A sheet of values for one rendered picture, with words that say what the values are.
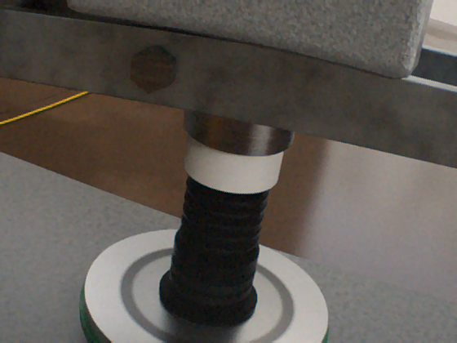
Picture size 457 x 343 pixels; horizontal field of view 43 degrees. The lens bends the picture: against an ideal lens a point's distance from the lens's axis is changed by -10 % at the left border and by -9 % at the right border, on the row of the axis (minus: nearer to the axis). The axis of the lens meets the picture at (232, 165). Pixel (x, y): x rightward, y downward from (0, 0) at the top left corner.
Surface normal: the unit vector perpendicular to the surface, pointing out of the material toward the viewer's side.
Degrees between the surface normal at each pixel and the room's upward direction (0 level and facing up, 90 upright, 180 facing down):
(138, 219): 0
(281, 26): 90
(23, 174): 0
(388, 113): 90
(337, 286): 0
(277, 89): 90
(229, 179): 90
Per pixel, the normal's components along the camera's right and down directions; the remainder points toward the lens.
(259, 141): 0.28, 0.46
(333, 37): -0.20, 0.40
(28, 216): 0.16, -0.89
